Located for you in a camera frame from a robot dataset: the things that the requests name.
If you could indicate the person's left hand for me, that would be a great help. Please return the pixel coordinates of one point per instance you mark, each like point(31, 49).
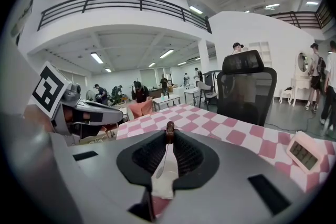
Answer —
point(67, 115)

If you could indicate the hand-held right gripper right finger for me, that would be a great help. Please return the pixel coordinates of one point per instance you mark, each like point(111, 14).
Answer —
point(202, 175)

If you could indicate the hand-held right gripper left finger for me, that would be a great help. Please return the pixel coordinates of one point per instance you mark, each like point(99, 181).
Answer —
point(136, 175)

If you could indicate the black mesh office chair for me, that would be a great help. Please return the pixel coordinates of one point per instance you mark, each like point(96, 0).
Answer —
point(246, 91)

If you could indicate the black balcony railing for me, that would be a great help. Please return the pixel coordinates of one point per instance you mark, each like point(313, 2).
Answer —
point(299, 18)
point(141, 2)

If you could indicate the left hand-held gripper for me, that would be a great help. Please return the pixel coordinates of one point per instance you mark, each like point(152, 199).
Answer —
point(48, 86)

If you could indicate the white stool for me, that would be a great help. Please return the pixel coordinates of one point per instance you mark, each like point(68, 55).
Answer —
point(286, 93)

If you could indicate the pink checked tablecloth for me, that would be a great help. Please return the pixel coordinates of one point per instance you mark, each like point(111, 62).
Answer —
point(210, 123)

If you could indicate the white wall shelf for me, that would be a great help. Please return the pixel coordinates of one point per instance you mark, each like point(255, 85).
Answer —
point(263, 53)

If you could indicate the white dressing table with mirror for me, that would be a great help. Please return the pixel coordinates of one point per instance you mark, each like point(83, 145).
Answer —
point(299, 84)

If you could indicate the white digital clock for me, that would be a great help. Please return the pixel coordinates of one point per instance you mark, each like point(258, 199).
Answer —
point(302, 152)

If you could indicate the ceiling tube light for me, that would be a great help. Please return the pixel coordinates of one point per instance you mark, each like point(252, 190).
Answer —
point(96, 57)
point(166, 53)
point(195, 9)

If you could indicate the white chair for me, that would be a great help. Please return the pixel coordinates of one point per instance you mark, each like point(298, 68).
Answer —
point(207, 93)

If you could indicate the white cup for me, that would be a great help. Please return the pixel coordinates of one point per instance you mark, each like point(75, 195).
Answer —
point(164, 187)

